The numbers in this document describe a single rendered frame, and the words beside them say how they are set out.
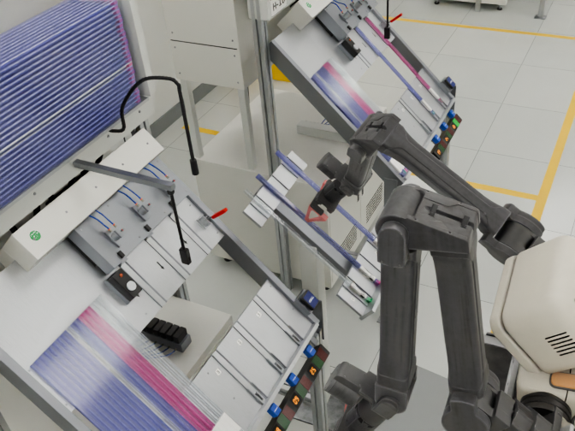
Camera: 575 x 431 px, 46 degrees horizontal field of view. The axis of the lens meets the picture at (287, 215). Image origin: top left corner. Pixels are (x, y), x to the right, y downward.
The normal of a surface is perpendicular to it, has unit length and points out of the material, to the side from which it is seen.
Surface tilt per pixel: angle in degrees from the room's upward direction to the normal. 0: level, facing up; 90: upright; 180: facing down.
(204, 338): 0
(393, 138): 47
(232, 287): 0
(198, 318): 0
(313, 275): 90
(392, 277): 91
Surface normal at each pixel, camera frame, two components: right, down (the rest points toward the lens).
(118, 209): 0.57, -0.41
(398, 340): -0.35, 0.59
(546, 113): -0.07, -0.79
